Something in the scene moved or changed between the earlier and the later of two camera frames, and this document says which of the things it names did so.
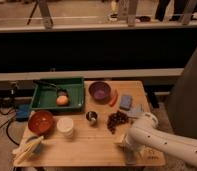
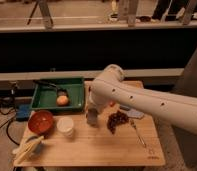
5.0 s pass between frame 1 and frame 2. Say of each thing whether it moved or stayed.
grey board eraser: moved
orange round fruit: stayed
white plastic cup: stayed
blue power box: stayed
